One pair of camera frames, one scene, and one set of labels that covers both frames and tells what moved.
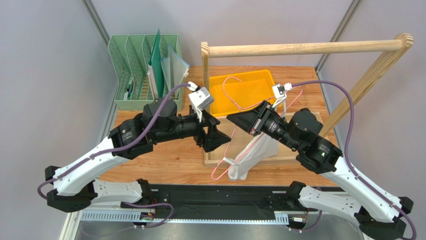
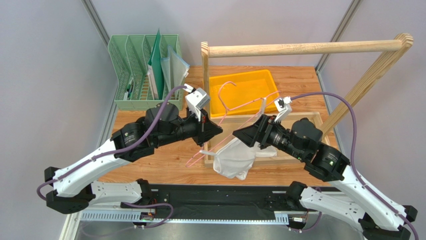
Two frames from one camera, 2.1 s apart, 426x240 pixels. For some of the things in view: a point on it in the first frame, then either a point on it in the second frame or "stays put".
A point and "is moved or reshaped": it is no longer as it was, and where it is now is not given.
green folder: [155, 60] stays put
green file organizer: [130, 55] stays put
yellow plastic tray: [235, 92] stays put
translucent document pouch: [176, 69] stays put
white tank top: [261, 146] is moved or reshaped
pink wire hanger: [222, 172] -> [197, 156]
